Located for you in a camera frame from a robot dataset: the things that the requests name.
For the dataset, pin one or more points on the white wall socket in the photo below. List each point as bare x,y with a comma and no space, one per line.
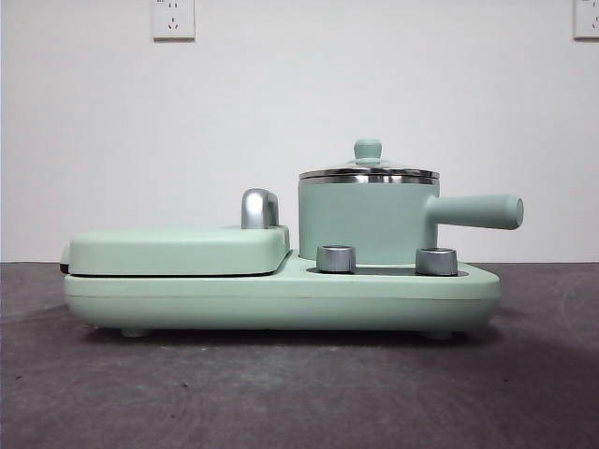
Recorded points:
173,21
587,18

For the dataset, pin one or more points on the glass lid with green knob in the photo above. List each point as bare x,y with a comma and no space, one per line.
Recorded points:
368,150

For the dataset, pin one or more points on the mint green griddle cover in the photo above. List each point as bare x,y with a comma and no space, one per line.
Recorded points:
173,248

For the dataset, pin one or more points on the silver control knob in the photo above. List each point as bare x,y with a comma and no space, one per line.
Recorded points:
435,261
336,258

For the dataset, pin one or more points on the mint green breakfast machine base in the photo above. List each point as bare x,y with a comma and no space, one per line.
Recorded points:
281,299

